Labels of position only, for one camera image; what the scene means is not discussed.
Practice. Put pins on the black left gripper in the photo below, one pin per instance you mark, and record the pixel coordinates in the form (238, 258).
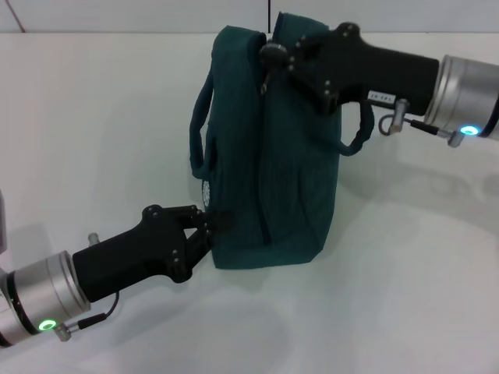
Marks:
(148, 249)

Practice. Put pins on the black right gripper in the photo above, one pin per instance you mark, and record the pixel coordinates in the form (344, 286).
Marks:
(358, 70)

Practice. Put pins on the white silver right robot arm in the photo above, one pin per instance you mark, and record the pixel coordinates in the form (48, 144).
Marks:
(468, 101)

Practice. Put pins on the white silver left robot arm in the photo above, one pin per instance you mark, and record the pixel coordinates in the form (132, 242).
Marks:
(43, 296)

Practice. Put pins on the dark teal lunch bag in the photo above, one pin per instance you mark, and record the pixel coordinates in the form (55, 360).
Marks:
(280, 175)

